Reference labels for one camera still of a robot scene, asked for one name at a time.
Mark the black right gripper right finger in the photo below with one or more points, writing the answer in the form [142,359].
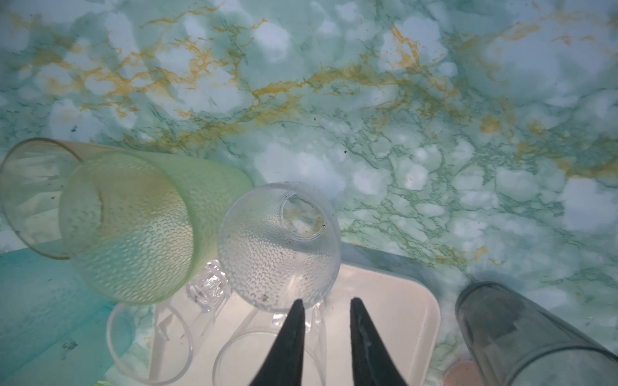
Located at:
[371,362]

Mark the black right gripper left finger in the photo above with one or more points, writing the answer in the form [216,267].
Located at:
[285,360]

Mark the pink textured plastic cup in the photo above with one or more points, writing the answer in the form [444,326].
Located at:
[463,373]

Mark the clear textured plastic cup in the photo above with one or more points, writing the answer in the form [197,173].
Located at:
[279,243]

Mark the pale pink plastic tray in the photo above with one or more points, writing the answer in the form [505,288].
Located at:
[405,313]

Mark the dark grey plastic cup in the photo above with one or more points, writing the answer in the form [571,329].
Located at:
[514,341]

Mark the light green textured cup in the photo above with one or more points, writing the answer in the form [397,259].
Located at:
[138,226]

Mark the teal textured cup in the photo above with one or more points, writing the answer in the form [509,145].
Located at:
[53,326]

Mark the amber yellow plastic cup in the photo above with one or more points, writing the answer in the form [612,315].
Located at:
[33,175]

